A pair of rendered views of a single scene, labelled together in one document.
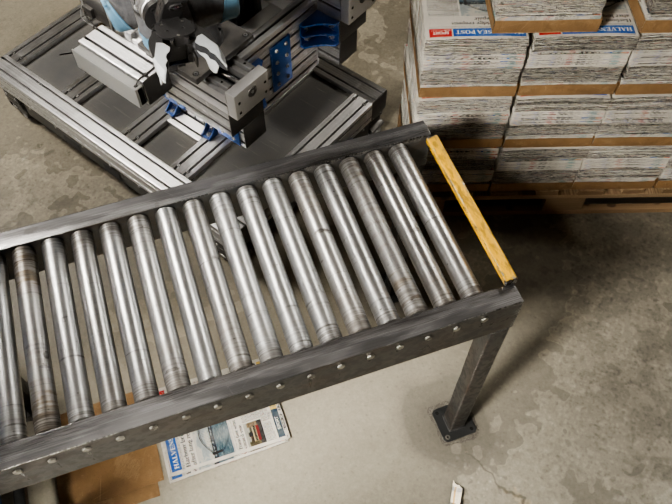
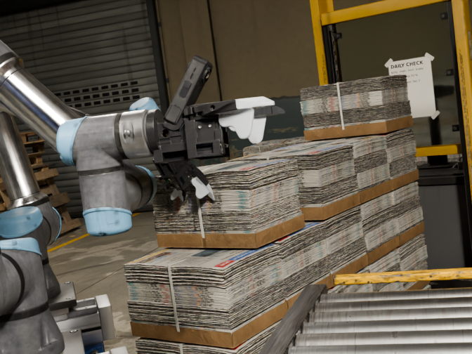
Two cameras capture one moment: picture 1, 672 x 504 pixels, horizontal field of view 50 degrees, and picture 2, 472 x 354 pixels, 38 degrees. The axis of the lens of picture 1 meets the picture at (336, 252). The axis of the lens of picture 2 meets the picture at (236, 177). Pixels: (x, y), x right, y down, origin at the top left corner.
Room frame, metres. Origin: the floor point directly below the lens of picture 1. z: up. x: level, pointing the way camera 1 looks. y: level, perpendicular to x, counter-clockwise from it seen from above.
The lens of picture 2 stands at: (0.37, 1.15, 1.23)
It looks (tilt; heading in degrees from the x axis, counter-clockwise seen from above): 5 degrees down; 307
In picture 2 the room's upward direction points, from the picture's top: 8 degrees counter-clockwise
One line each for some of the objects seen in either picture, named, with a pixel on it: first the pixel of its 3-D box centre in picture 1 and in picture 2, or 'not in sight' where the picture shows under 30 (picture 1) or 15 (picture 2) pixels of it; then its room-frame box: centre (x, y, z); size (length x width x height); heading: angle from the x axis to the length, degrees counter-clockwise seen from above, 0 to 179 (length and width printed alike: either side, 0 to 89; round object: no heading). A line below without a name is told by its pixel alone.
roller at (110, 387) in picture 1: (97, 318); not in sight; (0.70, 0.51, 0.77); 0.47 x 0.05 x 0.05; 19
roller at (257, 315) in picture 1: (244, 275); not in sight; (0.81, 0.20, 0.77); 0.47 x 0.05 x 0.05; 19
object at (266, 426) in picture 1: (219, 414); not in sight; (0.76, 0.36, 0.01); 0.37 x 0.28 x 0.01; 109
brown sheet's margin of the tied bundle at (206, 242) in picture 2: not in sight; (231, 230); (1.71, -0.55, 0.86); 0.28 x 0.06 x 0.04; 92
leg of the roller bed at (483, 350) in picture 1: (471, 378); not in sight; (0.74, -0.37, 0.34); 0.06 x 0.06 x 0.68; 19
